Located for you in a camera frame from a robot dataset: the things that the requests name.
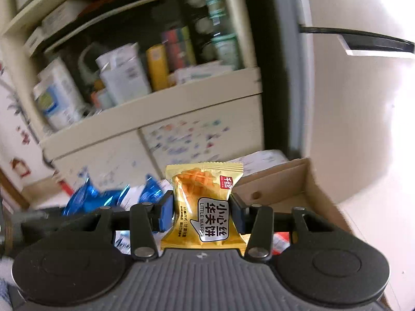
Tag brown cardboard box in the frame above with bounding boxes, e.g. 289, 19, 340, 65
232, 157, 357, 256

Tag white blue snack packet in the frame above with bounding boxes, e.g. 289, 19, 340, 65
112, 230, 133, 256

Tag large blue foil snack packet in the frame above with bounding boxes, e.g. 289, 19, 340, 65
61, 175, 131, 217

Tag white carton box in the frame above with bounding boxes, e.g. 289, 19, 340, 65
41, 0, 89, 36

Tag cream cabinet with stickers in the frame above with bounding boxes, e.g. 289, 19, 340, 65
0, 0, 264, 203

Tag green glass bottle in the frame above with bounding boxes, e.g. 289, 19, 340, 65
207, 0, 242, 69

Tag tall yellow box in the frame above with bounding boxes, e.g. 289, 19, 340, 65
145, 44, 170, 92

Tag white paper bag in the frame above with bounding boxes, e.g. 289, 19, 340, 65
95, 43, 152, 106

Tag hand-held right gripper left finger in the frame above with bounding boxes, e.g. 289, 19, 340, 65
57, 190, 174, 260

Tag dark refrigerator handle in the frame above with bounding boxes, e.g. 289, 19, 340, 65
299, 26, 415, 55

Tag red orange snack packet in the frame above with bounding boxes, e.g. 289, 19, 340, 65
272, 233, 290, 256

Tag white blue printed bag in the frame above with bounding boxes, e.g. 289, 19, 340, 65
32, 58, 87, 131

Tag flat white box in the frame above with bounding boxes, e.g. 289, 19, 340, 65
174, 64, 236, 85

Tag yellow waffle snack packet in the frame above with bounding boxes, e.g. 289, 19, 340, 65
160, 162, 248, 256

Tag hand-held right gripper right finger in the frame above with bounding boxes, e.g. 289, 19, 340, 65
231, 193, 352, 262

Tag colourful striped boxes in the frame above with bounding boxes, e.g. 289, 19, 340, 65
161, 27, 197, 72

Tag white refrigerator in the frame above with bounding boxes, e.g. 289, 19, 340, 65
269, 0, 415, 209

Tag small blue foil snack packet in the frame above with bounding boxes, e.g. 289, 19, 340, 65
139, 174, 167, 205

